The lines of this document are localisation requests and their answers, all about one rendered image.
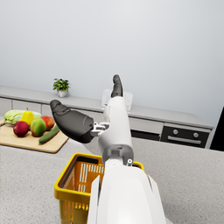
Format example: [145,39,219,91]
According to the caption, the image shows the red orange apple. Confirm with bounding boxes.
[40,115,56,131]

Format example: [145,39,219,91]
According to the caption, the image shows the black refrigerator edge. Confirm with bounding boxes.
[209,106,224,152]

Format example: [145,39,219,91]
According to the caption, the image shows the grey kitchen counter cabinets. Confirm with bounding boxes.
[0,85,215,150]

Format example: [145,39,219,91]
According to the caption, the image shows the green cucumber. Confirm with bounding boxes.
[38,124,60,144]

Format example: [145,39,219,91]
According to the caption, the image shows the yellow slatted basket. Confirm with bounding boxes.
[53,152,145,224]

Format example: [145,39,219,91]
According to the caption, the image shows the wooden cutting board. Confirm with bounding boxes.
[0,119,70,154]

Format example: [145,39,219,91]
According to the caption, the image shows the yellow pear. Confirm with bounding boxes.
[20,107,36,127]

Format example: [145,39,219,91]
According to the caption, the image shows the potted green plant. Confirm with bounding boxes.
[52,77,72,99]

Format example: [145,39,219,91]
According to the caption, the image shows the dark red apple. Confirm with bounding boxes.
[12,121,30,138]

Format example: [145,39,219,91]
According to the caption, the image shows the black built-in oven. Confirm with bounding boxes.
[159,125,211,149]

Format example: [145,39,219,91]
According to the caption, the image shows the green cabbage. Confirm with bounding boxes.
[3,109,43,126]

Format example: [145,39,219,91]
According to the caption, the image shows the green red mango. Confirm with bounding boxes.
[30,117,47,138]

